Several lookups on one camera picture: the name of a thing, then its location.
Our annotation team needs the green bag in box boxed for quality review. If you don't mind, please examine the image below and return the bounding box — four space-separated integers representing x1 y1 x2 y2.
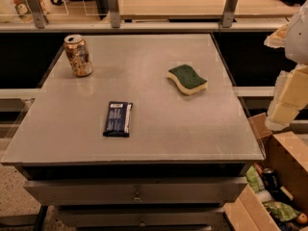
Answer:
264 201 300 221

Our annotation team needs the left metal bracket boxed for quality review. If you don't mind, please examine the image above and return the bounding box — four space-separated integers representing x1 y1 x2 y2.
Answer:
27 0 47 29

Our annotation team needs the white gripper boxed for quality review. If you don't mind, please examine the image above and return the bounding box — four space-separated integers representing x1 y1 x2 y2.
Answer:
264 0 308 131

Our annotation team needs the right metal bracket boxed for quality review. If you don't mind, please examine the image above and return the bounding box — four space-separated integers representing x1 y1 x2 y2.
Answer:
220 0 238 28

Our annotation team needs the upper grey drawer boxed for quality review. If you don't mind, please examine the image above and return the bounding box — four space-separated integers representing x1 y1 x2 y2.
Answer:
24 177 246 206

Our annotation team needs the dark blue snack bar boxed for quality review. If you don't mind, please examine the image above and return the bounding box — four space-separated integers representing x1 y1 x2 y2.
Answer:
103 101 133 138

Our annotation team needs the black can in box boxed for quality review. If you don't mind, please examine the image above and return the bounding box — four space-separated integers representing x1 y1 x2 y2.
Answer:
263 168 279 191

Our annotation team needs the white printed bag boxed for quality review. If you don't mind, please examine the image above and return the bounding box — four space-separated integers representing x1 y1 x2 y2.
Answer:
0 0 49 25

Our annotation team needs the metal bracket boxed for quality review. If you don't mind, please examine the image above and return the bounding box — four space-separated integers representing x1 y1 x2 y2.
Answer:
27 0 47 29
108 0 121 28
220 0 238 28

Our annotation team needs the green yellow sponge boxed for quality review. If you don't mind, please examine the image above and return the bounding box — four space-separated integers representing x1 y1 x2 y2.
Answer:
167 64 208 95

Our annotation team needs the lower grey drawer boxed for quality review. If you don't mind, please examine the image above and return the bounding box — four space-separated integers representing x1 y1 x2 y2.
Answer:
59 207 223 227

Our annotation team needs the grey drawer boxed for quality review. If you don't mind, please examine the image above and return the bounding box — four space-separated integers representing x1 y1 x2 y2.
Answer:
24 177 246 206
59 207 223 227

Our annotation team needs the middle metal bracket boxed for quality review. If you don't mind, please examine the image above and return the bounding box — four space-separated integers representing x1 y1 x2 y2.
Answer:
108 0 121 28

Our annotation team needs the orange soda can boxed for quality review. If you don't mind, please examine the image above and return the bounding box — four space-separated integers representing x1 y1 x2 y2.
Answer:
64 34 92 77

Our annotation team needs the cardboard box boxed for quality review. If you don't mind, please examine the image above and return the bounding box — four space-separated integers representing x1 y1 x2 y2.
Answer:
223 113 308 231

